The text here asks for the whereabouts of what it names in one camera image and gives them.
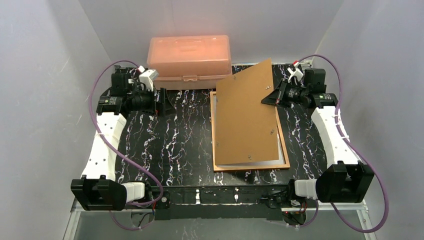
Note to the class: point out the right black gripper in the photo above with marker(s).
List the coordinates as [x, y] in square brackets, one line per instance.
[281, 93]

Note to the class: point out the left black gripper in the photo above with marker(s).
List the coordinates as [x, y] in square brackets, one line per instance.
[156, 102]

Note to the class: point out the window and plant photo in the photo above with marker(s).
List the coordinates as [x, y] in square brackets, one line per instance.
[265, 162]

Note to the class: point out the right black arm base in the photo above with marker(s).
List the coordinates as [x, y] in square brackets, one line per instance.
[281, 198]

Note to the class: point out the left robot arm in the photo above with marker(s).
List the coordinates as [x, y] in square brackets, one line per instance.
[97, 188]

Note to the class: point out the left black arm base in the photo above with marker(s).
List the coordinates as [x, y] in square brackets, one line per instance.
[154, 199]

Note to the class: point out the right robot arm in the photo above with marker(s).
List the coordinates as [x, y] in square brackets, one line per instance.
[347, 178]

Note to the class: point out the pink plastic storage box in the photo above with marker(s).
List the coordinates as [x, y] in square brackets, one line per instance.
[189, 62]

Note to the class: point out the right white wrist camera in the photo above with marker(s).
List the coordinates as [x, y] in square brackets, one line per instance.
[296, 74]

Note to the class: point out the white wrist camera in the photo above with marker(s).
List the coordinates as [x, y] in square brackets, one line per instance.
[147, 77]
[296, 74]

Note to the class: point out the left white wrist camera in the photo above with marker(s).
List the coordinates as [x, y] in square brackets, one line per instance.
[147, 77]

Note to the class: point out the aluminium front rail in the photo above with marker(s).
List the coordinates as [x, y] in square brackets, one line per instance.
[232, 195]

